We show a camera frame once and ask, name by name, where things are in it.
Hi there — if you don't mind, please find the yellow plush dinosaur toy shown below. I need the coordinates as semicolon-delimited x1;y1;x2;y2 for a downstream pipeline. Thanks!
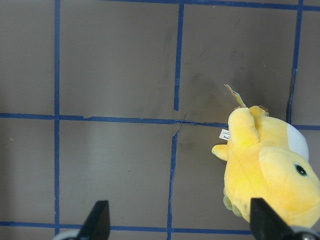
211;92;320;228

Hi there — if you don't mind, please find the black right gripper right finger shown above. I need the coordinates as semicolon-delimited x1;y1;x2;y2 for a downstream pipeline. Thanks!
249;198;300;240

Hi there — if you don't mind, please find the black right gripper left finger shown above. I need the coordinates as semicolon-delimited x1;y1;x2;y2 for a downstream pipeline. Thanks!
76;200;111;240

